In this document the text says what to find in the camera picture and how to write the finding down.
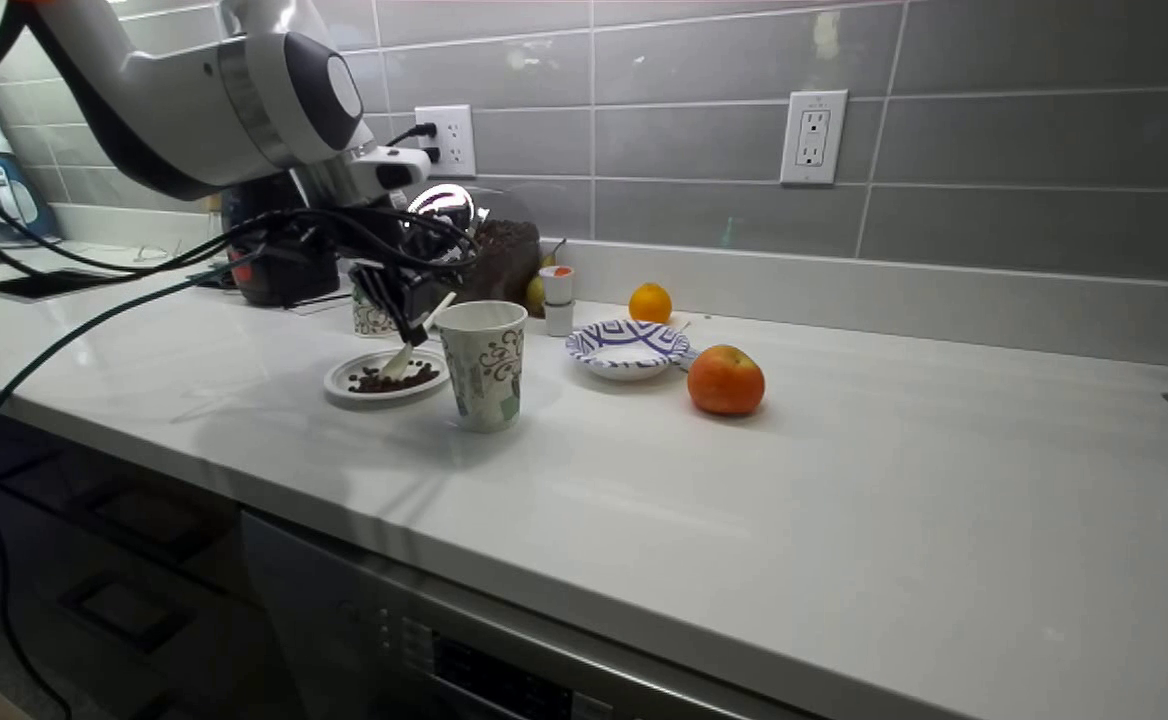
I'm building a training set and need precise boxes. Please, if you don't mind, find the white plastic spoon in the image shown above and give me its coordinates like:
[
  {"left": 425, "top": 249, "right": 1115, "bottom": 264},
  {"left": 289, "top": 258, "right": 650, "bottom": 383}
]
[{"left": 379, "top": 294, "right": 454, "bottom": 379}]

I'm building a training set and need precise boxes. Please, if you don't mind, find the small orange fruit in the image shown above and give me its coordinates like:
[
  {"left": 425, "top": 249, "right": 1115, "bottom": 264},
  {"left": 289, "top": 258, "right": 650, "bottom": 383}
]
[{"left": 628, "top": 285, "right": 671, "bottom": 324}]

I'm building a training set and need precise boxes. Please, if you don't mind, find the upright patterned paper cup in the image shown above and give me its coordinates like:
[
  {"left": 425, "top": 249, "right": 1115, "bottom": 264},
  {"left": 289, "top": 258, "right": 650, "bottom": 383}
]
[{"left": 436, "top": 300, "right": 527, "bottom": 431}]

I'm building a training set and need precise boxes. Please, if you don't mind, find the blue dish soap bottle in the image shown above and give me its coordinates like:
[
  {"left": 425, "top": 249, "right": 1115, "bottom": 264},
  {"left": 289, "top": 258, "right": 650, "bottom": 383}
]
[{"left": 0, "top": 124, "right": 60, "bottom": 240}]

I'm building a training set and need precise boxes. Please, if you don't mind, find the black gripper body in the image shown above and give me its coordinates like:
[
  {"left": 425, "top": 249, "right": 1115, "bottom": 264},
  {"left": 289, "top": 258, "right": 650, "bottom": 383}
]
[{"left": 336, "top": 149, "right": 473, "bottom": 318}]

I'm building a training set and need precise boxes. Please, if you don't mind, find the red orange tomato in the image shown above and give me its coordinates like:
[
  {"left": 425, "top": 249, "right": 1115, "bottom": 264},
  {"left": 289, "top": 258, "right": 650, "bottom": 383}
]
[{"left": 689, "top": 346, "right": 764, "bottom": 417}]

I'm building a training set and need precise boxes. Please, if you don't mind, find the upside-down patterned paper cup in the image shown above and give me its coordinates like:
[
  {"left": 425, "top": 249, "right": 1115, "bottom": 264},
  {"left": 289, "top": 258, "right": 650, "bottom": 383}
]
[{"left": 346, "top": 269, "right": 390, "bottom": 337}]

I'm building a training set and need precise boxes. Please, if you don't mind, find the white plate with beans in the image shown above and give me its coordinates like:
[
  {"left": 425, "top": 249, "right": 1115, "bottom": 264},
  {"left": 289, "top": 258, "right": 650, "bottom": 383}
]
[{"left": 325, "top": 354, "right": 447, "bottom": 408}]

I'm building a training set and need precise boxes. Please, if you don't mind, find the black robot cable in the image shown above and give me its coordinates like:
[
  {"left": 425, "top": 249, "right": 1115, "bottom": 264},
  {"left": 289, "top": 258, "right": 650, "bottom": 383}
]
[{"left": 0, "top": 0, "right": 415, "bottom": 720}]

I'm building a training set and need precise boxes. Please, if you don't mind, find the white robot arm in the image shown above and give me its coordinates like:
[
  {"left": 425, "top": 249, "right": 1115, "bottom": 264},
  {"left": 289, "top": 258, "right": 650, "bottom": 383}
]
[{"left": 10, "top": 0, "right": 440, "bottom": 346}]

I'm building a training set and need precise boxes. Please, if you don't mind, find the blue patterned small bowl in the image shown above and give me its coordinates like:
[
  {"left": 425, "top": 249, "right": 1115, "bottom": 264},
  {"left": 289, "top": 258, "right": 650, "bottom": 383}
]
[{"left": 562, "top": 320, "right": 692, "bottom": 379}]

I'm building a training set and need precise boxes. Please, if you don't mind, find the white wall outlet near jar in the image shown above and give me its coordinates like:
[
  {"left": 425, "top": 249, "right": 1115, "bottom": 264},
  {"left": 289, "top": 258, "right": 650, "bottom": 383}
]
[{"left": 415, "top": 103, "right": 477, "bottom": 179}]

